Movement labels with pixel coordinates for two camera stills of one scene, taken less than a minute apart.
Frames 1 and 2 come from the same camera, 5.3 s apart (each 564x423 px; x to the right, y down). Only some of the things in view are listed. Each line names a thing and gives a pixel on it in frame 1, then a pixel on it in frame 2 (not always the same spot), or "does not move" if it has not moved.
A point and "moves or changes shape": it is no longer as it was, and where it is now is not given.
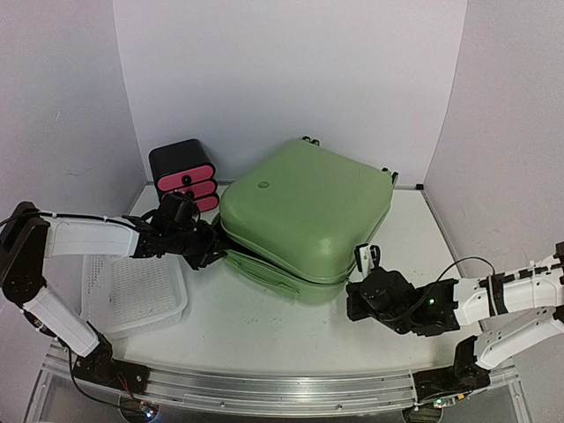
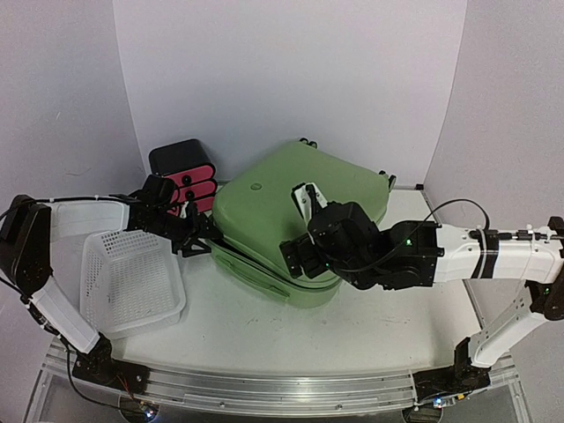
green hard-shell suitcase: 292,224 moves or changes shape
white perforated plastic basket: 122,295 does not move
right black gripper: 357,300 to 300,256
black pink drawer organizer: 187,168 does not move
